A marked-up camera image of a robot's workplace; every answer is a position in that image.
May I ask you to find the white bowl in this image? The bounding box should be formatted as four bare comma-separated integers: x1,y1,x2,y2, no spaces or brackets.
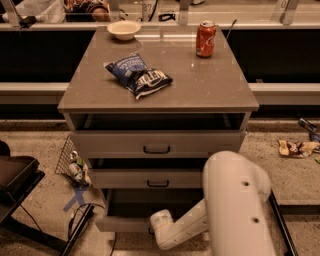
107,20,141,41

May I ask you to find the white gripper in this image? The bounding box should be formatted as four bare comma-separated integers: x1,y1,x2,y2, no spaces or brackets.
150,210,179,250

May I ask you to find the small bottle in basket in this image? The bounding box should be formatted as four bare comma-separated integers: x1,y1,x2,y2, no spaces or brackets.
68,151,85,183

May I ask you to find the black metal floor bar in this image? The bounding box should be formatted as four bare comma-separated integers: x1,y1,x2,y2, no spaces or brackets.
268,190,320,256

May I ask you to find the grey drawer cabinet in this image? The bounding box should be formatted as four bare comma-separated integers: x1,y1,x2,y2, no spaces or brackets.
57,25,260,214

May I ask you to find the white plastic bag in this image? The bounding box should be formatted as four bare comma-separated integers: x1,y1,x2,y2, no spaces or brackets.
0,0,65,26

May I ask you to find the black floor cable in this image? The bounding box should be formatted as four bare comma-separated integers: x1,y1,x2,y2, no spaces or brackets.
67,203,118,256

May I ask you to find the wire mesh basket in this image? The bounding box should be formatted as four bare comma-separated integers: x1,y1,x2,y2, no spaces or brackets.
55,137,91,187

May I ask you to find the person in background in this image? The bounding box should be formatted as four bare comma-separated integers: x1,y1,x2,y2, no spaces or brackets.
64,0,110,22

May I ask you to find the grey drawer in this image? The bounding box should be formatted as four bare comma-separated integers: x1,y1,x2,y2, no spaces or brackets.
70,131,244,159
95,188,203,232
88,169,202,189

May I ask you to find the brown snack wrapper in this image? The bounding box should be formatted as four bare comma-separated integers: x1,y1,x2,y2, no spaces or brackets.
278,140,320,158

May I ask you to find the orange soda can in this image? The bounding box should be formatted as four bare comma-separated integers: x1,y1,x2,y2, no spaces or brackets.
196,21,216,58

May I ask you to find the blue kettle chips bag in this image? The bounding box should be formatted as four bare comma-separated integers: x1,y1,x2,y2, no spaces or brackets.
104,53,173,99

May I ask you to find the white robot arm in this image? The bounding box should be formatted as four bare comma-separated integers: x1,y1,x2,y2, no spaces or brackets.
150,151,276,256

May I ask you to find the blue snack packet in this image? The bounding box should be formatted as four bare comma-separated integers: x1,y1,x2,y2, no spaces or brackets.
298,118,320,142

